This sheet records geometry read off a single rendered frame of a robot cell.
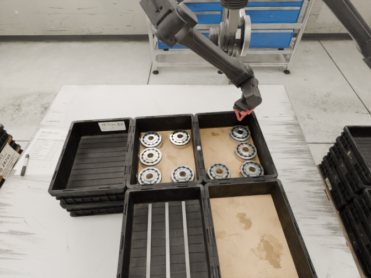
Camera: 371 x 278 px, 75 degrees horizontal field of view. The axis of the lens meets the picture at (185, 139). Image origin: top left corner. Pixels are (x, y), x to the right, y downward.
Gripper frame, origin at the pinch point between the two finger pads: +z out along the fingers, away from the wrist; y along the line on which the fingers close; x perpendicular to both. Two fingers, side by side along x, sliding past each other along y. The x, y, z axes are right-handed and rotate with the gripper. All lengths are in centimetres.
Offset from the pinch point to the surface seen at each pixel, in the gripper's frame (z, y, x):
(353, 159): 46, 60, -46
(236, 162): 13.3, -14.8, -10.1
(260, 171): 10.5, -12.1, -21.2
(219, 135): 13.6, -8.0, 6.6
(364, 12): 67, 334, 51
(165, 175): 12.9, -42.8, 6.8
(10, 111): 97, -89, 232
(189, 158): 13.2, -28.6, 6.6
